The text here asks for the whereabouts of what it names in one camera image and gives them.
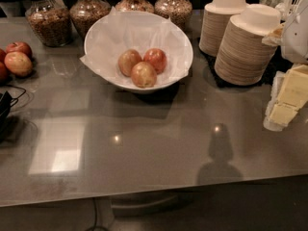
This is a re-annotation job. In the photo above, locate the right red apple in bowl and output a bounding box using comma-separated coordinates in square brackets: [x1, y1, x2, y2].
[143, 48, 167, 74]

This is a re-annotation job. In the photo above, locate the far left glass cereal jar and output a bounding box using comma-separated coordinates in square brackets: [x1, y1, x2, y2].
[25, 0, 72, 47]

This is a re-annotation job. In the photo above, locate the stack of paper bowls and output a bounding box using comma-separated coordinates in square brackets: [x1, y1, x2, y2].
[199, 0, 247, 57]
[214, 4, 281, 86]

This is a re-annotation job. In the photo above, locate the rear stack of paper bowls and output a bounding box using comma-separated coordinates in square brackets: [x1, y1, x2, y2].
[199, 0, 247, 57]

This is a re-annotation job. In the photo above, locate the yellowish apple on table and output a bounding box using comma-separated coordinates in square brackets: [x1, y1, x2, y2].
[4, 52, 33, 77]

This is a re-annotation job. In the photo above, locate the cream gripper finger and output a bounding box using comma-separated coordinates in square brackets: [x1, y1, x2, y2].
[269, 64, 308, 126]

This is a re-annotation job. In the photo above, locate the lower red apple left edge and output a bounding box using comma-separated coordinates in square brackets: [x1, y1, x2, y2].
[0, 62, 9, 83]

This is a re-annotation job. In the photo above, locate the white bowl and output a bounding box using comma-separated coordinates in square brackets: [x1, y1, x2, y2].
[84, 11, 194, 94]

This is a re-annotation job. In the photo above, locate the top red apple on table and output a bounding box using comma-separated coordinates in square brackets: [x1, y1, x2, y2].
[6, 41, 33, 58]

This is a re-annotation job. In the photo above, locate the white paper liner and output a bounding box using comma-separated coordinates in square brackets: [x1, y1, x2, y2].
[79, 6, 193, 89]

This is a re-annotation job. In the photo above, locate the dark red apple left edge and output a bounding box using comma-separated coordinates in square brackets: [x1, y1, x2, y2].
[0, 48, 6, 63]

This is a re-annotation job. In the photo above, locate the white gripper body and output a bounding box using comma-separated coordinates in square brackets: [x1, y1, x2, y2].
[262, 0, 308, 64]

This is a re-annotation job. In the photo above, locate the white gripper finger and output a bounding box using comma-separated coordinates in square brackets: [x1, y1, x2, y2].
[263, 71, 285, 132]

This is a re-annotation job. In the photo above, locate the black device at left edge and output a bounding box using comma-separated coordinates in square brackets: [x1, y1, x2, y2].
[0, 91, 13, 134]

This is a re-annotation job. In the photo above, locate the glass cereal jar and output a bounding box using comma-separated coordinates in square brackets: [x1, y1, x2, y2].
[154, 0, 193, 31]
[115, 0, 154, 13]
[25, 0, 72, 47]
[69, 0, 111, 39]

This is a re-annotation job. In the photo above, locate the black cable on table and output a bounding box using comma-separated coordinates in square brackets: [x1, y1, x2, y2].
[0, 84, 28, 108]

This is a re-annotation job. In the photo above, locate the front stack of paper bowls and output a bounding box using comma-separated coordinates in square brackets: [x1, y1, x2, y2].
[214, 4, 281, 86]

